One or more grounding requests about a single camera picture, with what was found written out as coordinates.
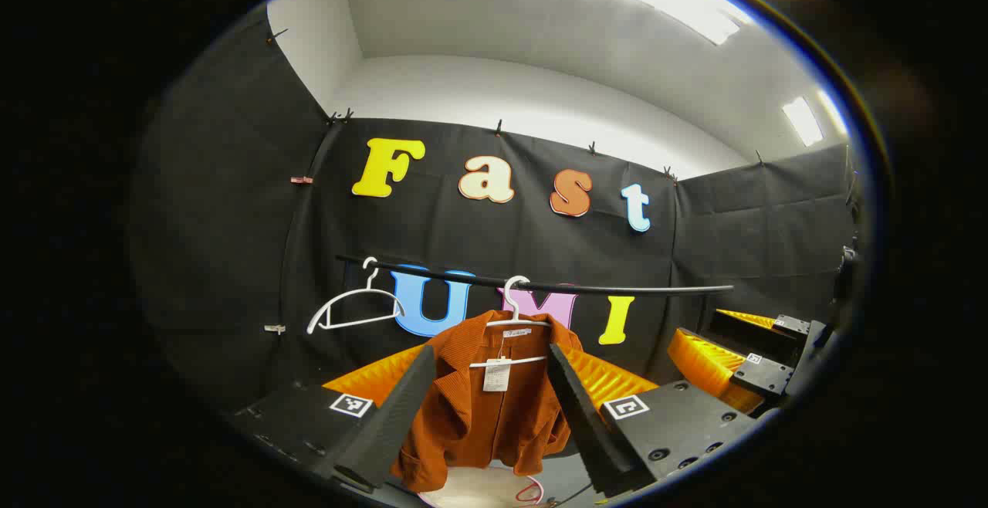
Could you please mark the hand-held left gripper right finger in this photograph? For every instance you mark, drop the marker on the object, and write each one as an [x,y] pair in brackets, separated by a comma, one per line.
[590,431]

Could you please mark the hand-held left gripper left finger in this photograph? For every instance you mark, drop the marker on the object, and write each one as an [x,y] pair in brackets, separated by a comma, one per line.
[394,423]

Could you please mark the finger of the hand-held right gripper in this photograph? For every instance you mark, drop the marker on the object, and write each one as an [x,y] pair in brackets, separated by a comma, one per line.
[752,334]
[760,375]

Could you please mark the white laundry hamper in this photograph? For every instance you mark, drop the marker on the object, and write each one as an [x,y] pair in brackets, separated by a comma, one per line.
[478,489]

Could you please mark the white plastic hanger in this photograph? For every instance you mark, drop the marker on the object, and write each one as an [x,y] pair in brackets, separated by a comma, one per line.
[370,282]
[512,303]

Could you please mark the small ceiling light panel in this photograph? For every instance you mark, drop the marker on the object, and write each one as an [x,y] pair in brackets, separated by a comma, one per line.
[803,122]

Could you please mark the black backdrop cloth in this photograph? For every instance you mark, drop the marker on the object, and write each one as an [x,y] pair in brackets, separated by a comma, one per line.
[231,222]

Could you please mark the black clothes rail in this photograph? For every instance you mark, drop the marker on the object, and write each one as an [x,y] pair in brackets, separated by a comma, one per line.
[617,289]

